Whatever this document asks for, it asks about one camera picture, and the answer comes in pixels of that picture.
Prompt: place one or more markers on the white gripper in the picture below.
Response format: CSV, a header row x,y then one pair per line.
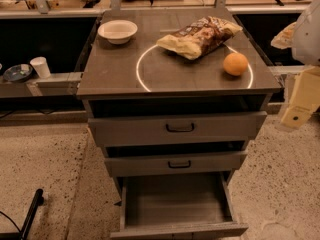
x,y
307,37

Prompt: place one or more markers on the orange fruit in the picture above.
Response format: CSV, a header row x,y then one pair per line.
x,y
235,64

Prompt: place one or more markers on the top grey drawer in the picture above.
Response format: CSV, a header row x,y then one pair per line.
x,y
150,130

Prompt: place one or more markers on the grey drawer cabinet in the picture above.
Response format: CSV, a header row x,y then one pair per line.
x,y
141,79

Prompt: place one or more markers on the middle grey drawer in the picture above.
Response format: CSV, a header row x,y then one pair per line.
x,y
157,165

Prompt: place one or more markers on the bottom grey open drawer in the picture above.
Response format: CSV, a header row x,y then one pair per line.
x,y
193,206

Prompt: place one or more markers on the brown yellow chip bag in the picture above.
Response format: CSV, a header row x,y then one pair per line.
x,y
200,37

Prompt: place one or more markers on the white bowl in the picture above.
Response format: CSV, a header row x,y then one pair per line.
x,y
117,31

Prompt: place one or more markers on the white paper cup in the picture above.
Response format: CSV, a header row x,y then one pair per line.
x,y
41,67

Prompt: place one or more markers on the dark round plate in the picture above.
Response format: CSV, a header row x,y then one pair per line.
x,y
18,73

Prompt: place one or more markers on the black bar on floor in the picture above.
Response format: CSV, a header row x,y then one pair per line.
x,y
23,232

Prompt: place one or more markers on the black top drawer handle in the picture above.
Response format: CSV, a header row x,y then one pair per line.
x,y
180,128

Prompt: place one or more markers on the black drawer handle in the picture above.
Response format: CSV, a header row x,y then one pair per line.
x,y
180,128
176,165

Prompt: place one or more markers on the black middle drawer handle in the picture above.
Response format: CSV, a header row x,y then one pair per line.
x,y
176,165

